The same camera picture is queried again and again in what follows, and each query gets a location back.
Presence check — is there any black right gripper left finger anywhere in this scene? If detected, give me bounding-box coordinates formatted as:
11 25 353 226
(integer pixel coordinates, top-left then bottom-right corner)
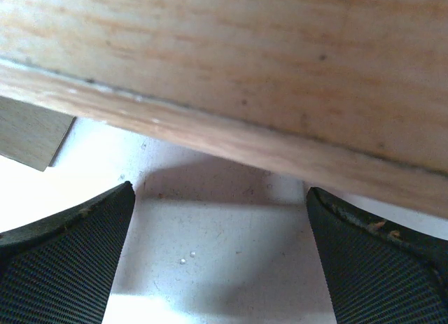
1 181 135 323

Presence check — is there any light wooden bookshelf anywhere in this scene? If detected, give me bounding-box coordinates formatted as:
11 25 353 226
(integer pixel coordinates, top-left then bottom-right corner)
1 0 447 217

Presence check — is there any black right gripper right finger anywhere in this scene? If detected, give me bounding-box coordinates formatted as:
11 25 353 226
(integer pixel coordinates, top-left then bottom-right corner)
306 187 447 323

